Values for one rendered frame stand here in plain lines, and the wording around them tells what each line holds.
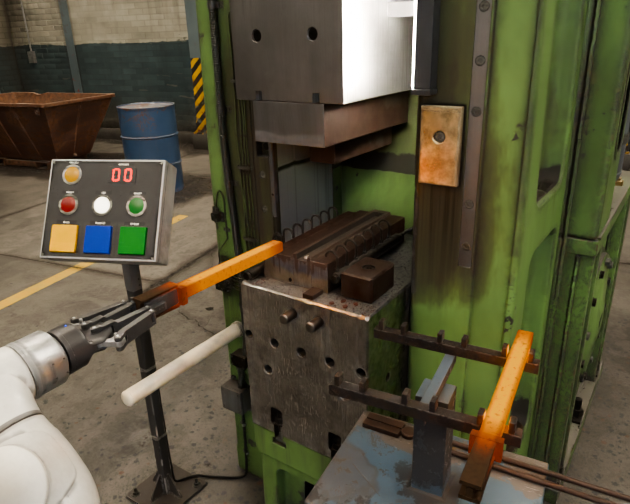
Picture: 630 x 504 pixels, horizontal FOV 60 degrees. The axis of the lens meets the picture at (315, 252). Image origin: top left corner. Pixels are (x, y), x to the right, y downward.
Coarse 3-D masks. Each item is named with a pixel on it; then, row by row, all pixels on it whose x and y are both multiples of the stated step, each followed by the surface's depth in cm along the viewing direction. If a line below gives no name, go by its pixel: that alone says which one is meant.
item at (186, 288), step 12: (252, 252) 120; (264, 252) 121; (276, 252) 124; (228, 264) 113; (240, 264) 115; (252, 264) 118; (192, 276) 108; (204, 276) 107; (216, 276) 109; (228, 276) 112; (156, 288) 100; (168, 288) 100; (180, 288) 101; (192, 288) 104; (204, 288) 107; (144, 300) 95; (180, 300) 102
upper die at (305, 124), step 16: (384, 96) 139; (400, 96) 147; (256, 112) 129; (272, 112) 126; (288, 112) 124; (304, 112) 121; (320, 112) 119; (336, 112) 123; (352, 112) 128; (368, 112) 134; (384, 112) 141; (400, 112) 148; (256, 128) 130; (272, 128) 128; (288, 128) 125; (304, 128) 123; (320, 128) 120; (336, 128) 124; (352, 128) 129; (368, 128) 136; (384, 128) 143; (304, 144) 124; (320, 144) 122
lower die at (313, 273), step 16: (336, 224) 159; (368, 224) 156; (384, 224) 158; (400, 224) 162; (304, 240) 148; (320, 240) 145; (336, 240) 144; (368, 240) 147; (272, 256) 141; (288, 256) 138; (320, 256) 136; (352, 256) 141; (272, 272) 143; (288, 272) 140; (304, 272) 137; (320, 272) 134; (320, 288) 135
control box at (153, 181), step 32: (64, 160) 154; (96, 160) 152; (128, 160) 150; (160, 160) 149; (64, 192) 152; (96, 192) 150; (128, 192) 149; (160, 192) 148; (64, 224) 151; (96, 224) 149; (128, 224) 148; (160, 224) 147; (64, 256) 149; (96, 256) 148; (128, 256) 146; (160, 256) 148
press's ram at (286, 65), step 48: (240, 0) 121; (288, 0) 115; (336, 0) 109; (384, 0) 121; (240, 48) 126; (288, 48) 118; (336, 48) 112; (384, 48) 125; (240, 96) 130; (288, 96) 122; (336, 96) 115
